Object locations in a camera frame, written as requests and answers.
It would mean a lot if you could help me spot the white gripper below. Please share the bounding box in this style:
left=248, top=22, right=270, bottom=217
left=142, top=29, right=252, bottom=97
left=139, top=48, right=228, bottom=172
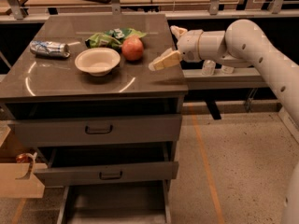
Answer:
left=149, top=25, right=203, bottom=71

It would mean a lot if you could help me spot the red apple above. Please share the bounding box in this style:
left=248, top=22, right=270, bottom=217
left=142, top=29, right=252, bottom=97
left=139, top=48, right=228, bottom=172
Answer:
left=121, top=36, right=144, bottom=61

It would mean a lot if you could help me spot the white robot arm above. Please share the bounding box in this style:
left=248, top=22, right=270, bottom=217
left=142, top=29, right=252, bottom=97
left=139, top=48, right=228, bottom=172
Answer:
left=149, top=20, right=299, bottom=127

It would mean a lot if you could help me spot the grey drawer cabinet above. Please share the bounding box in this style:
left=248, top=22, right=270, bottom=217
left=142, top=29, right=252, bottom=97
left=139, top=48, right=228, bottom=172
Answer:
left=0, top=13, right=189, bottom=224

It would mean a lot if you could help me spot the grey middle drawer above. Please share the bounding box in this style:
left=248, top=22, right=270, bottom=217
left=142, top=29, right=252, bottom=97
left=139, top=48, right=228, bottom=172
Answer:
left=34, top=161, right=178, bottom=187

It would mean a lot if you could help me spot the grey drawer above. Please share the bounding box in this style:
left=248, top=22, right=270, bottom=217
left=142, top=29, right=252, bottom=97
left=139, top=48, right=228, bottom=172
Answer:
left=8, top=114, right=182, bottom=147
left=34, top=161, right=178, bottom=187
left=56, top=181, right=171, bottom=224

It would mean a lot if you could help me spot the grey top drawer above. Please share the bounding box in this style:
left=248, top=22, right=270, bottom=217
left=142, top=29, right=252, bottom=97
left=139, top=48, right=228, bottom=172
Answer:
left=8, top=114, right=182, bottom=147

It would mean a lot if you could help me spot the grey bottom drawer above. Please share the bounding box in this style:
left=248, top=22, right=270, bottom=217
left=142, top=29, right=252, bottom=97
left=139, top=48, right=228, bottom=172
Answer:
left=56, top=181, right=171, bottom=224

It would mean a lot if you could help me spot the left clear sanitizer bottle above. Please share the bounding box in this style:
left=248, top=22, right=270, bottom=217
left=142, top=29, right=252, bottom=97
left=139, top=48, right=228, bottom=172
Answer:
left=202, top=60, right=216, bottom=76

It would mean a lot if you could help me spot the clear sanitizer bottle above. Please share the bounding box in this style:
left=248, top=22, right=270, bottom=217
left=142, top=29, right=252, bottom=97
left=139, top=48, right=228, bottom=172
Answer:
left=202, top=60, right=216, bottom=76
left=221, top=65, right=235, bottom=74

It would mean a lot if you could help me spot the right clear sanitizer bottle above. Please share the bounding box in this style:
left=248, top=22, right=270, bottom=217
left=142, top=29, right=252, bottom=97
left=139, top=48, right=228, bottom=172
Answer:
left=221, top=65, right=235, bottom=74

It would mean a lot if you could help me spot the green chip bag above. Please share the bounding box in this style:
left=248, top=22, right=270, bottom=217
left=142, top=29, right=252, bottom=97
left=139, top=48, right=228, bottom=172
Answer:
left=85, top=28, right=146, bottom=50

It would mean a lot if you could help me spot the white paper bowl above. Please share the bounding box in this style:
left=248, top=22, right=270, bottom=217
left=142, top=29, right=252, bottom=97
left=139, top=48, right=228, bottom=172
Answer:
left=75, top=48, right=121, bottom=77

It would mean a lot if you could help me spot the crushed silver blue can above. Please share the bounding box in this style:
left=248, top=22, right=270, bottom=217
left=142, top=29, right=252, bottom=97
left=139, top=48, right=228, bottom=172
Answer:
left=29, top=40, right=70, bottom=58

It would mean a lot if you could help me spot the red can in box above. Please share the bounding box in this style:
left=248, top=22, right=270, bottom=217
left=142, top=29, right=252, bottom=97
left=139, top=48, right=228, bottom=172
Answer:
left=16, top=153, right=32, bottom=163

